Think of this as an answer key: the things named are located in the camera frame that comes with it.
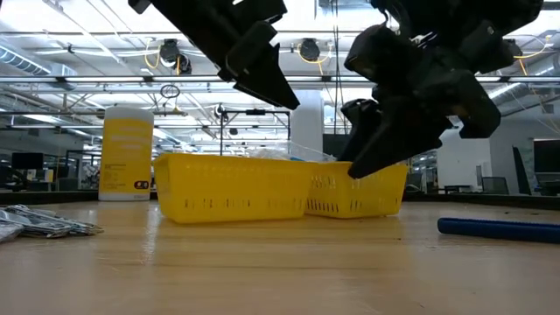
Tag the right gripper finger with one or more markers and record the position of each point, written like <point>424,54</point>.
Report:
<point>402,135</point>
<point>363,120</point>

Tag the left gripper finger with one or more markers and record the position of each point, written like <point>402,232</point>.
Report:
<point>267,83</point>

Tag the toothbrush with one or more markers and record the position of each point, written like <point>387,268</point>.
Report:
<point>312,154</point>

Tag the yellow plastic slotted basket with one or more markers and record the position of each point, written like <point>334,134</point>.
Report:
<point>341,197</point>
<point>232,188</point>

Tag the blue marker pen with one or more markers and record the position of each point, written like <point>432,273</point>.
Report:
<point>494,229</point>

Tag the packaged silver nail clipper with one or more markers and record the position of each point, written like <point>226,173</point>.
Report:
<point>65,229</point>
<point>9,232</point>
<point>39,214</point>

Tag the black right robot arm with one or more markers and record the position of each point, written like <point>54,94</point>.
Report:
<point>459,13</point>

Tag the white square pillar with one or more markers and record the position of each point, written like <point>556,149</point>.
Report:
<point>306,127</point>

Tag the black upright panel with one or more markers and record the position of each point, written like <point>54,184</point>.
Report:
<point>520,175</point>

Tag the black desk monitor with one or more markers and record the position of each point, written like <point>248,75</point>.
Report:
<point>547,155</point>

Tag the yellow wipes canister white lid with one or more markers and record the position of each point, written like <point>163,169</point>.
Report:
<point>126,153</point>

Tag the small dark monitor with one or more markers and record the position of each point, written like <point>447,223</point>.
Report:
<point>27,161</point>

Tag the black rig frame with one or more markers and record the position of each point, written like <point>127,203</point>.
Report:
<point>255,112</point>

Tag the black wall screen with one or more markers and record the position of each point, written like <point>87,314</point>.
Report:
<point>330,146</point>

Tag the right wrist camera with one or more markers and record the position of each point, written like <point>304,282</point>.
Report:
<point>380,52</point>

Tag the silver ventilation duct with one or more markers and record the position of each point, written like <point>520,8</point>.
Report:
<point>26,61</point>

